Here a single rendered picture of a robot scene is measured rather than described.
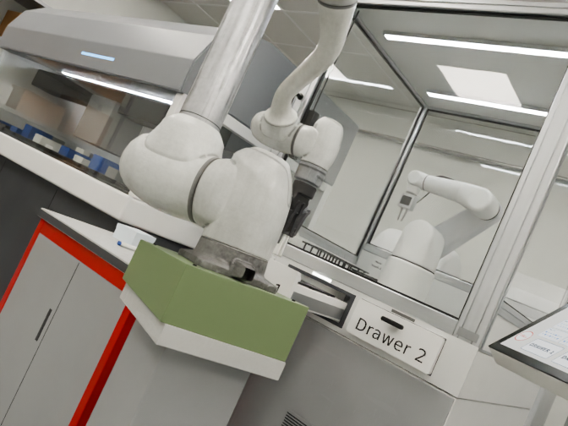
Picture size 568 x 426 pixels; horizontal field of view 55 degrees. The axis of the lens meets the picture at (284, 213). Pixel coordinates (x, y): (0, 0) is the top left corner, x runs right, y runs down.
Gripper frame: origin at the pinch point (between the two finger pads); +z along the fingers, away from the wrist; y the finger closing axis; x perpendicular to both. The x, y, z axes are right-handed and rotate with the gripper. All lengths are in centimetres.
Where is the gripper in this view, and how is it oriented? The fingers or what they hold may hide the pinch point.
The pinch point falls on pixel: (279, 244)
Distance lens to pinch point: 167.8
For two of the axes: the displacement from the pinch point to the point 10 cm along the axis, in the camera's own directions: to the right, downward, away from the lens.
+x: -7.2, -2.8, 6.3
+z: -4.0, 9.1, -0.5
